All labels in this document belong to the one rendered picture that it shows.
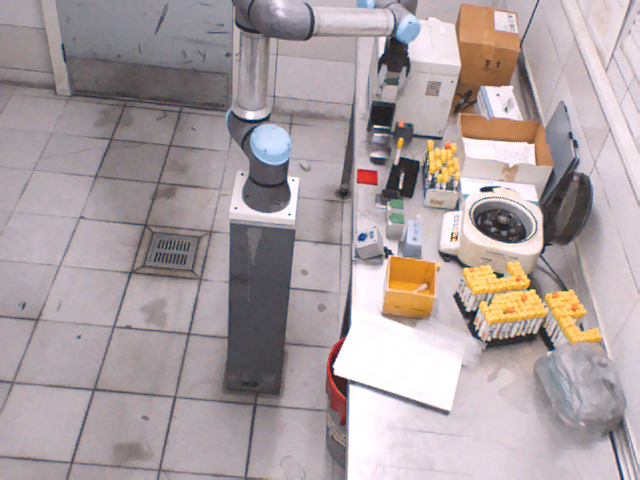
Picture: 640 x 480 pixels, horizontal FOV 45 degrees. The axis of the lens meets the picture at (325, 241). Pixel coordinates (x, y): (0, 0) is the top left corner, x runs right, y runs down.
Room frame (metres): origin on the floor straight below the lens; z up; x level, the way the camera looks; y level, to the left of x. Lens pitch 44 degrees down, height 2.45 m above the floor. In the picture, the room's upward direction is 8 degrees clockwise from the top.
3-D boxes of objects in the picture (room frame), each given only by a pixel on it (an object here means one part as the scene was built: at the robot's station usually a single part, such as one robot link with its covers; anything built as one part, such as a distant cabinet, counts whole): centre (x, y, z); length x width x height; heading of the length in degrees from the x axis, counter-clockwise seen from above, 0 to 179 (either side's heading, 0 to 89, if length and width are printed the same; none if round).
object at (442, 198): (1.95, -0.34, 0.91); 0.20 x 0.10 x 0.07; 3
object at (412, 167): (1.97, -0.22, 0.93); 0.17 x 0.09 x 0.11; 172
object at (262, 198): (1.76, 0.20, 0.95); 0.15 x 0.15 x 0.10
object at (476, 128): (2.07, -0.53, 0.95); 0.29 x 0.25 x 0.15; 93
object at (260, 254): (1.76, 0.20, 0.44); 0.20 x 0.20 x 0.87; 3
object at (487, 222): (1.70, -0.50, 0.97); 0.15 x 0.15 x 0.07
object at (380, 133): (2.15, -0.13, 0.92); 0.21 x 0.07 x 0.05; 3
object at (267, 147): (1.77, 0.20, 1.07); 0.13 x 0.12 x 0.14; 34
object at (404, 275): (1.44, -0.24, 0.93); 0.13 x 0.13 x 0.10; 89
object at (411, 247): (1.62, -0.25, 0.92); 0.10 x 0.07 x 0.10; 178
